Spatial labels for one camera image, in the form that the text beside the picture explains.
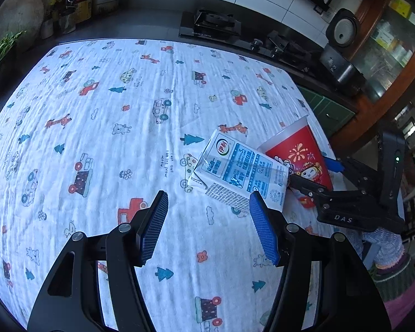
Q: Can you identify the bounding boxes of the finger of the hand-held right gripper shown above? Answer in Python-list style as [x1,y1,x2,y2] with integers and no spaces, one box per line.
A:
[323,157,380,194]
[288,174,329,198]

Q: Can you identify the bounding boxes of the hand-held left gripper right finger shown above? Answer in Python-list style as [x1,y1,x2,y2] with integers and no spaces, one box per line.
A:
[249,191,391,332]

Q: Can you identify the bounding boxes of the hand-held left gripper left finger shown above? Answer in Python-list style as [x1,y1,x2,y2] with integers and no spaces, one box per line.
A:
[27,190,170,332]

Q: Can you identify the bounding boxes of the red paper cup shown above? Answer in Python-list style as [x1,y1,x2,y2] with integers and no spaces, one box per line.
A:
[257,115,334,193]

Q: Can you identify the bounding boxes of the white blue milk carton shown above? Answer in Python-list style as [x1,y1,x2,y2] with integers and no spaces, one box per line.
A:
[188,129,291,212]

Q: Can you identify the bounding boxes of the person's right forearm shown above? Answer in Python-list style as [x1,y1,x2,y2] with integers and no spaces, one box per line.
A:
[367,254,415,331]

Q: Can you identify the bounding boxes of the person's right hand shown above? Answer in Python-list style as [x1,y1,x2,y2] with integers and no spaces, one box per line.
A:
[361,230,407,270]

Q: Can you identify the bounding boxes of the green kitchen cabinet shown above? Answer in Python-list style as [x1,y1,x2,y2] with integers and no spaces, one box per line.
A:
[297,85,359,142]

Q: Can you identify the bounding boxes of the black rice cooker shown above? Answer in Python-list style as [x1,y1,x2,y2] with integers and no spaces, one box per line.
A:
[319,7,367,96]

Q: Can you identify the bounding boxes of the printed white tablecloth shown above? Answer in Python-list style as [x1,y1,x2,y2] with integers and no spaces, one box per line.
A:
[0,38,337,332]

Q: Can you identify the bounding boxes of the wooden glass cabinet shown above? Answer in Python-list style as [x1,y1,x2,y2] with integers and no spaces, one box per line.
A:
[353,0,415,146]

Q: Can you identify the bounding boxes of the black gas stove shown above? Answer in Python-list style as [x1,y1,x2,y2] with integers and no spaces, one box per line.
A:
[178,7,319,74]

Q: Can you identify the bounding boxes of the green leafy vegetables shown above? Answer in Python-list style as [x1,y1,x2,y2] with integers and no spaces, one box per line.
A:
[0,31,27,74]

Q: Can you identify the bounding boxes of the cluster of condiment bottles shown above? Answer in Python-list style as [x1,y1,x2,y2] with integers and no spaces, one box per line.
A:
[40,0,94,39]

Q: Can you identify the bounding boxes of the large round brown gourd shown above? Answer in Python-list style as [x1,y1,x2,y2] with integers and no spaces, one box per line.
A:
[0,0,46,56]

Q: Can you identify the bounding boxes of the black wall socket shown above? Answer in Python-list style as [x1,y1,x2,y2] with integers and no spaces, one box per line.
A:
[313,0,333,16]

